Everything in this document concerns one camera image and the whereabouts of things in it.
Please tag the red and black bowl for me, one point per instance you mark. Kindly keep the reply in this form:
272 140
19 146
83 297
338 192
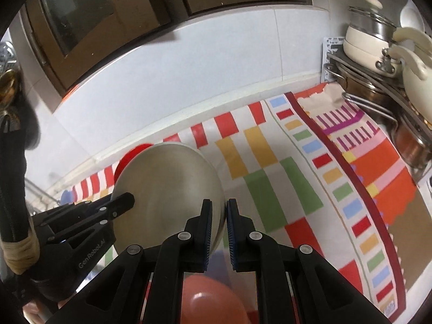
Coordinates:
130 160

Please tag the salmon pink bowl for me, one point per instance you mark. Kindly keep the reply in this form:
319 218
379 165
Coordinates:
209 305

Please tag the steel steamer with glass lid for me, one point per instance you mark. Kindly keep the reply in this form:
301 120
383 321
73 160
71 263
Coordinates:
371 20

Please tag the white ribbed bowl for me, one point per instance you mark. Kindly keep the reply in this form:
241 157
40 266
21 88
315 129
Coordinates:
168 182

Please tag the cream frying pan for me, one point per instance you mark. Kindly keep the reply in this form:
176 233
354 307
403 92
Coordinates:
416 81

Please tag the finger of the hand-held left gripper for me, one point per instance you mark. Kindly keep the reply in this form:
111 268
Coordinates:
119 204

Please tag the colourful checked tablecloth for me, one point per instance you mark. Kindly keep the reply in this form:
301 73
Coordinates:
270 189

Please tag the copper bottomed steel pot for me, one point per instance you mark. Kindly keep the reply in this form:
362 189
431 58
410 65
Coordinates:
411 141

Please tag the large steel pot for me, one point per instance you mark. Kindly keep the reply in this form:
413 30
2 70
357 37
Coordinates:
361 87

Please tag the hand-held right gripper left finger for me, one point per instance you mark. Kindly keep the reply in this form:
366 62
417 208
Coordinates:
206 231

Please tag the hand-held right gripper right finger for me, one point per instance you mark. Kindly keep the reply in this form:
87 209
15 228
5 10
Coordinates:
232 231

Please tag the white pot rack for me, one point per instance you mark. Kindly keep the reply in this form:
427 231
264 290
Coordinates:
332 54

